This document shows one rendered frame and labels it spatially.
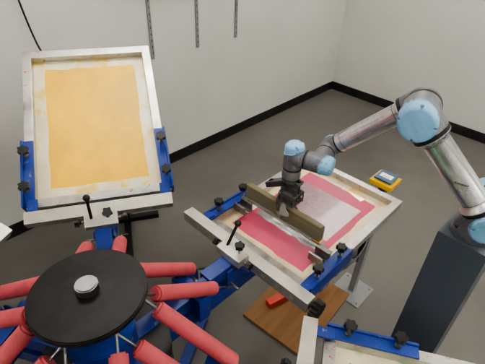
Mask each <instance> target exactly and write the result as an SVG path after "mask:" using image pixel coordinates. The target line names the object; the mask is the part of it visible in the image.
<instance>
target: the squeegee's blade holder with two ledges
mask: <svg viewBox="0 0 485 364"><path fill-rule="evenodd" d="M249 202H250V203H252V204H254V205H255V206H257V207H258V208H260V209H262V210H263V211H264V212H266V213H268V214H270V215H271V216H272V217H274V218H276V219H277V220H279V221H280V222H283V223H284V224H285V225H287V226H289V227H290V228H291V229H293V230H295V231H297V232H298V233H299V234H301V235H303V236H305V237H306V238H308V239H309V240H312V239H313V237H312V236H310V235H308V234H307V233H305V232H304V231H302V230H300V229H299V228H298V227H295V226H294V225H293V224H291V223H289V222H287V221H286V220H284V219H283V218H281V219H279V217H278V215H277V214H274V213H273V212H272V211H270V210H268V209H267V208H265V207H263V206H262V205H260V204H259V203H257V202H256V201H253V200H252V199H249Z"/></svg>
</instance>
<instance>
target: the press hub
mask: <svg viewBox="0 0 485 364"><path fill-rule="evenodd" d="M147 291H148V282H147V275H146V273H145V271H144V268H143V266H142V265H141V264H140V263H139V262H138V261H137V260H136V259H135V258H134V257H132V256H130V255H129V254H127V253H124V252H122V251H117V250H112V249H94V250H88V251H83V252H79V253H76V254H73V255H71V256H68V257H66V258H65V259H62V260H60V261H59V262H57V263H55V264H54V265H53V266H51V267H50V268H48V269H47V270H46V271H45V272H43V273H42V274H41V275H40V276H39V277H38V279H37V280H36V281H35V283H34V284H33V286H32V287H31V289H30V291H29V293H28V295H27V298H26V301H25V318H26V322H27V324H28V326H29V328H30V330H31V331H32V333H33V334H34V335H35V336H36V337H37V338H38V339H40V340H41V341H43V342H45V343H47V344H49V345H53V346H56V347H65V348H66V350H67V364H72V363H74V364H108V358H110V355H112V354H115V353H116V347H115V334H117V333H119V334H121V335H123V336H124V337H125V338H127V339H129V340H130V341H132V342H133V343H134V344H136V343H137V342H138V341H139V340H143V339H145V340H146V341H148V342H149V343H150V344H152V345H154V346H155V347H156V348H158V349H159V350H161V351H163V352H164V353H165V354H167V355H169V356H170V357H171V358H173V359H174V355H173V351H172V338H171V334H170V330H169V328H168V327H166V326H165V325H164V324H162V323H160V324H158V325H157V326H156V327H154V328H153V329H152V330H151V331H149V332H148V333H146V334H145V335H144V336H143V337H141V338H140V339H139V336H138V332H137V329H136V322H137V321H138V320H139V319H141V318H142V317H143V316H145V315H147V314H148V313H149V312H150V311H152V310H153V308H151V307H149V306H147V305H145V304H144V302H145V300H146V297H147ZM118 343H119V350H120V352H126V354H127V353H128V356H129V364H134V363H135V362H136V359H135V358H134V357H132V355H133V354H132V350H133V348H134V347H133V346H131V345H130V344H129V343H127V342H125V341H124V340H122V339H121V338H120V337H119V338H118Z"/></svg>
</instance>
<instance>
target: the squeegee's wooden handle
mask: <svg viewBox="0 0 485 364"><path fill-rule="evenodd" d="M246 198H248V199H252V200H253V201H255V202H257V203H259V204H260V205H262V206H263V207H265V208H267V209H268V210H270V211H272V212H273V213H274V214H276V215H277V213H276V206H275V203H276V198H277V197H275V196H274V195H272V194H270V193H269V192H267V191H265V190H263V189H262V188H260V187H258V186H257V185H255V184H253V183H249V184H248V185H247V191H246ZM285 204H286V211H287V212H288V213H289V216H288V217H285V216H281V218H283V219H284V220H286V221H287V222H289V223H291V224H293V225H294V226H295V227H297V228H299V229H300V230H302V231H304V232H305V233H307V234H308V235H310V236H312V237H313V240H315V241H317V242H319V241H321V240H322V239H323V234H324V230H325V225H323V224H321V223H319V222H318V221H316V220H314V219H313V218H311V217H309V216H307V215H306V214H304V213H302V212H301V211H299V210H298V209H295V208H294V207H293V209H292V208H290V207H288V204H287V203H285Z"/></svg>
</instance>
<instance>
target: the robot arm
mask: <svg viewBox="0 0 485 364"><path fill-rule="evenodd" d="M442 108H443V100H442V96H441V95H440V94H439V93H438V91H436V90H435V89H432V88H431V87H418V88H416V89H414V90H412V91H410V92H408V93H406V94H405V95H402V96H401V97H399V98H397V99H395V102H394V104H392V105H390V106H388V107H387V108H384V109H382V110H380V111H379V112H377V113H375V114H373V115H371V116H369V117H367V118H365V119H364V120H362V121H360V122H358V123H356V124H354V125H352V126H350V127H349V128H347V129H344V130H343V131H340V132H339V133H337V134H334V135H328V136H327V137H326V138H324V139H323V140H322V142H321V143H320V145H319V146H318V148H317V149H316V151H314V152H313V151H310V150H307V149H305V144H304V143H303V142H301V141H299V140H290V141H288V142H287V143H286V144H285V149H284V159H283V166H282V172H281V176H282V178H270V179H269V180H268V181H267V182H265V184H266V187H279V186H281V189H279V192H278V195H277V198H276V203H275V206H276V213H277V215H278V217H279V219H281V216H285V217H288V216H289V213H288V212H287V211H286V204H285V203H287V204H288V207H290V208H292V209H293V207H294V208H295V209H297V205H298V204H299V203H300V202H303V198H304V193H305V192H304V191H303V190H302V189H300V187H301V185H302V184H303V183H304V181H302V180H300V176H301V171H302V169H303V170H308V171H310V172H313V173H317V174H318V175H323V176H330V175H331V174H332V172H333V170H334V168H335V164H336V159H335V158H334V157H335V156H336V155H338V154H340V153H342V152H344V151H346V150H349V149H351V148H352V147H355V146H357V145H358V144H361V143H362V142H366V141H367V140H369V139H371V138H373V137H376V136H377V135H380V134H382V133H384V132H386V131H388V130H390V129H392V128H395V127H397V128H398V131H399V133H400V134H401V136H402V137H403V138H404V139H406V140H408V141H412V142H413V144H414V146H415V147H418V148H423V150H424V151H425V152H426V154H427V155H428V157H429V159H430V160H431V161H432V163H433V164H434V166H435V167H436V169H437V170H438V172H439V173H440V175H441V176H442V178H443V179H444V180H445V182H446V184H447V185H448V186H449V188H450V190H451V191H452V192H453V194H454V195H455V197H456V199H457V200H458V201H459V203H460V209H459V211H460V214H459V215H457V216H456V217H455V218H454V219H453V221H452V223H451V225H450V229H451V231H452V232H453V234H454V235H455V236H456V237H457V238H458V239H459V240H461V241H463V242H464V243H467V244H469V245H471V246H476V247H485V178H480V179H479V177H478V176H477V175H476V173H475V172H474V170H473V168H472V167H471V166H470V164H469V162H468V161H467V159H466V158H465V156H464V155H463V153H462V152H461V151H460V149H459V147H458V146H457V144H456V143H455V141H454V139H453V138H452V137H451V135H450V130H451V125H450V123H449V122H448V120H447V119H446V117H445V115H444V114H443V112H442ZM282 201H283V202H282Z"/></svg>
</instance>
